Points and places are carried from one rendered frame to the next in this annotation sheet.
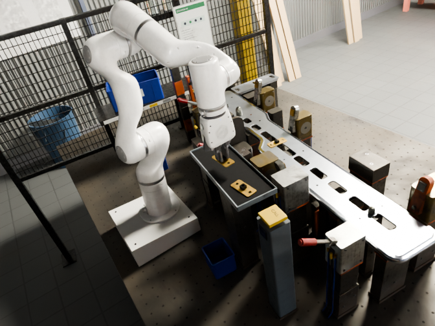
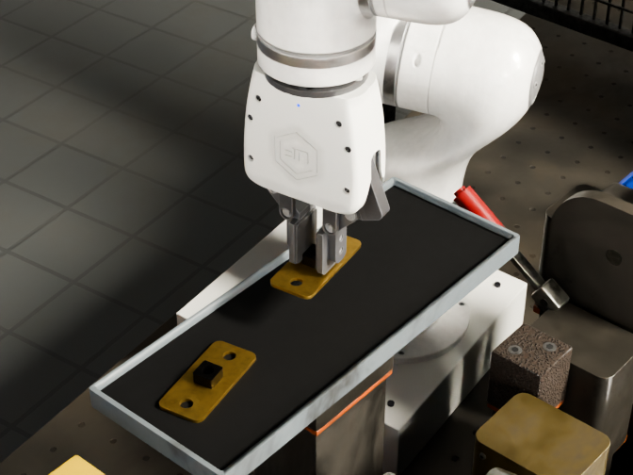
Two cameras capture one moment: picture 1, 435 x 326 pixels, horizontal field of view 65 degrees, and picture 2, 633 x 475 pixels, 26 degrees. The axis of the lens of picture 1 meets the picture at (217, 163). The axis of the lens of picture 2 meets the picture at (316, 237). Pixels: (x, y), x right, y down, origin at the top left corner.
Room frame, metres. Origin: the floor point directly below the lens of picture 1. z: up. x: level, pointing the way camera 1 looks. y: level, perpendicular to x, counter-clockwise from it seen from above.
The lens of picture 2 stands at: (0.49, -0.76, 1.86)
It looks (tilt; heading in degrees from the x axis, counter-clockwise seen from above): 37 degrees down; 60
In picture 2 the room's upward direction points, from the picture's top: straight up
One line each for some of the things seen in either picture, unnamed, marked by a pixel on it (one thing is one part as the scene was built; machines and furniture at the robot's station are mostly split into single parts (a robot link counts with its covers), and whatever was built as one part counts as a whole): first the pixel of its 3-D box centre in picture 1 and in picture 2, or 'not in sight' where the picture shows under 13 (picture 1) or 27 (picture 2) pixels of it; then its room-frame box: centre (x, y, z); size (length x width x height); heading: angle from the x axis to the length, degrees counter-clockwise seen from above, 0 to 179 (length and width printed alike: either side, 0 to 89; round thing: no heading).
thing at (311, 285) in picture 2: (223, 158); (316, 258); (0.92, -0.02, 1.20); 0.08 x 0.04 x 0.01; 28
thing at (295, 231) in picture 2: (215, 153); (289, 216); (0.91, 0.00, 1.24); 0.03 x 0.03 x 0.07; 28
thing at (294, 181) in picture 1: (289, 220); not in sight; (0.87, -0.21, 0.90); 0.13 x 0.08 x 0.41; 109
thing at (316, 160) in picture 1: (281, 145); not in sight; (1.22, -0.29, 1.00); 1.38 x 0.22 x 0.02; 19
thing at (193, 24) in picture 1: (193, 28); not in sight; (2.24, -0.04, 1.30); 0.23 x 0.02 x 0.31; 109
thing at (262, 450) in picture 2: (228, 169); (319, 315); (0.91, -0.03, 1.16); 0.37 x 0.14 x 0.02; 19
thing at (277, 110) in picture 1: (279, 133); not in sight; (1.56, -0.36, 0.84); 0.10 x 0.05 x 0.29; 109
